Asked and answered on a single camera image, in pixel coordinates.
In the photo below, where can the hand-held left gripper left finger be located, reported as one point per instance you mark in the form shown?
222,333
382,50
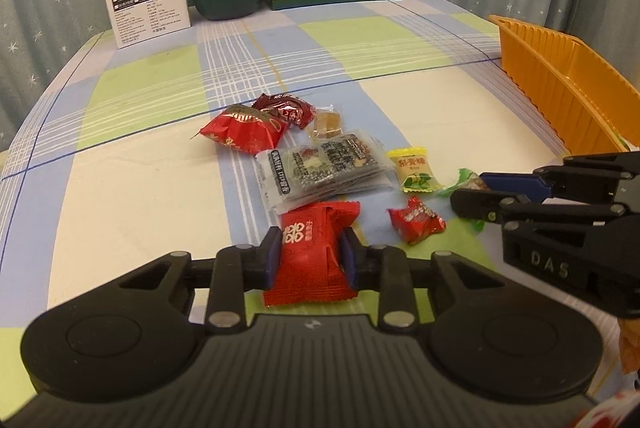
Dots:
272,254

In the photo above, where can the brown candy in clear wrapper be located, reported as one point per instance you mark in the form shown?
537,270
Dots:
327,124

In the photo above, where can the clear packet of dark bars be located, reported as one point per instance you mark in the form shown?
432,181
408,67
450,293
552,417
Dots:
325,168

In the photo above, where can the green candy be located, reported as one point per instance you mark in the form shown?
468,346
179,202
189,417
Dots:
457,183

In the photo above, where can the small red candy packet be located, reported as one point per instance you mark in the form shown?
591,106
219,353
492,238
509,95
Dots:
415,220

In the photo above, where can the dark red snack packet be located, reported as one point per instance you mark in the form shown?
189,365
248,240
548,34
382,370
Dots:
290,108

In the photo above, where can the red white printed cloth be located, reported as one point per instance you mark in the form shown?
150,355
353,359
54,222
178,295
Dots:
615,415

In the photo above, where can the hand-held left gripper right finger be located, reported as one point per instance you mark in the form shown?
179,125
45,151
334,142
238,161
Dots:
348,259

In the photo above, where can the red packet with silver label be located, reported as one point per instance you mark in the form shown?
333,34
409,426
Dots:
240,133

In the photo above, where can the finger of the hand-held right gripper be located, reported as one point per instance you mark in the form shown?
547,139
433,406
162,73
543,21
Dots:
515,184
480,205

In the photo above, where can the orange plastic tray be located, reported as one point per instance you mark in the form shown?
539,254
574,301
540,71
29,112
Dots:
550,68

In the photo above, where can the person's right hand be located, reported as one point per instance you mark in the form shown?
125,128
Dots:
631,348

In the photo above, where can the yellow candy packet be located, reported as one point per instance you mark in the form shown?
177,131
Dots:
412,168

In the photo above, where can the plain red snack packet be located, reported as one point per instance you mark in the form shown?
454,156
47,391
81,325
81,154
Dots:
310,258

